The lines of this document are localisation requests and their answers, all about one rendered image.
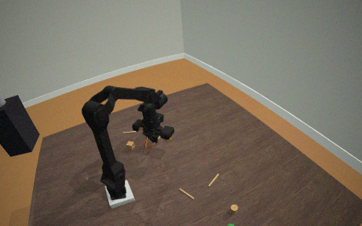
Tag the wooden block with hole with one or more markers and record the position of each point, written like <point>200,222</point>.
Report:
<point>130,145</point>

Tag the small tan wooden cylinder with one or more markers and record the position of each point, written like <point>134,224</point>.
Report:
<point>233,209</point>

